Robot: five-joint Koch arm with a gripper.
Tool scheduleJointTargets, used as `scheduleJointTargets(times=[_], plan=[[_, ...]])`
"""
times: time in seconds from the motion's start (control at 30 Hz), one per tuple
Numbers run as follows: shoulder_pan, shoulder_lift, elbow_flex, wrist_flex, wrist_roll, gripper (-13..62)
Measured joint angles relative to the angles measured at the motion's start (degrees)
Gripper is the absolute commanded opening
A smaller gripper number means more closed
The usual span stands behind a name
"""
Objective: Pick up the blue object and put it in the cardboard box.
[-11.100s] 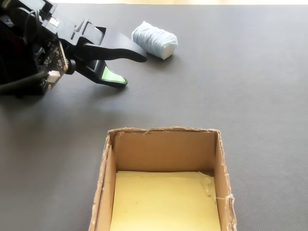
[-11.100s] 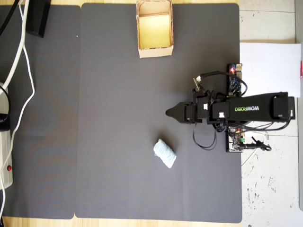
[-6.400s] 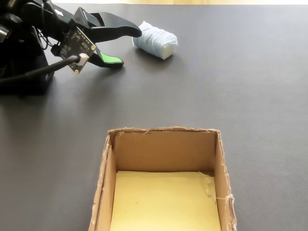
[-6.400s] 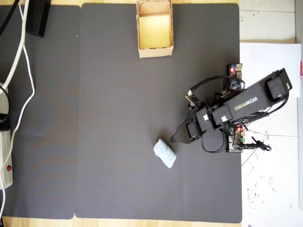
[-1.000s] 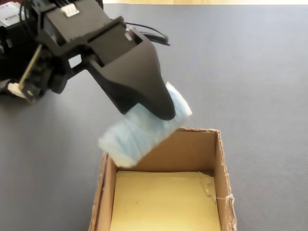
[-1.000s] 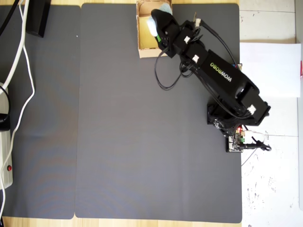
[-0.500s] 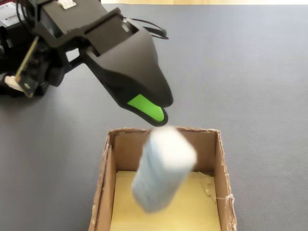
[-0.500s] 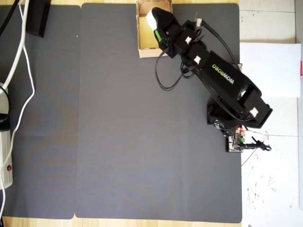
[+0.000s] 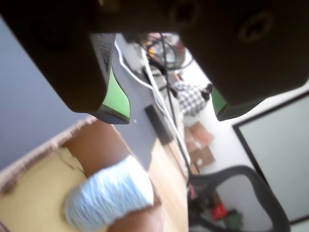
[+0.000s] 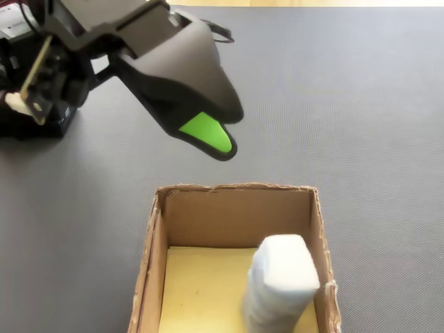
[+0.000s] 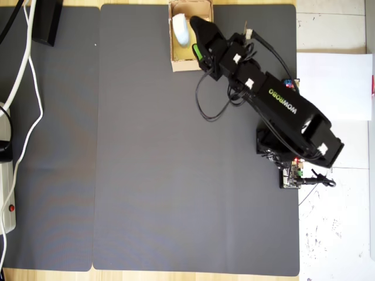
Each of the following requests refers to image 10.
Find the block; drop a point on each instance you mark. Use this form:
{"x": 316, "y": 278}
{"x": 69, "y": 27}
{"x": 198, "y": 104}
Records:
{"x": 277, "y": 277}

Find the dark grey table mat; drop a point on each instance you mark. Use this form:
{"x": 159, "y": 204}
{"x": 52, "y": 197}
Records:
{"x": 347, "y": 121}

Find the yellow paper sheet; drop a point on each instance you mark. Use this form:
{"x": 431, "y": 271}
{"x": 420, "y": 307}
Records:
{"x": 201, "y": 295}

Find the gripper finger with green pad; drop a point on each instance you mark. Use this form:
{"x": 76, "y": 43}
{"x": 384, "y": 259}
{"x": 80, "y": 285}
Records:
{"x": 204, "y": 133}

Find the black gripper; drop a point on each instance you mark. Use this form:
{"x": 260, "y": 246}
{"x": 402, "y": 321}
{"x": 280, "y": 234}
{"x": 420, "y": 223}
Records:
{"x": 104, "y": 21}

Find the brown cardboard box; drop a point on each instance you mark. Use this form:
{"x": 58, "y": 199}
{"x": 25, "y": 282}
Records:
{"x": 225, "y": 218}

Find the black camera circuit board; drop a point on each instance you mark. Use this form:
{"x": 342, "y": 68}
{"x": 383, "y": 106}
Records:
{"x": 34, "y": 83}

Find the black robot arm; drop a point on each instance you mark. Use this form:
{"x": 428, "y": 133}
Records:
{"x": 62, "y": 79}

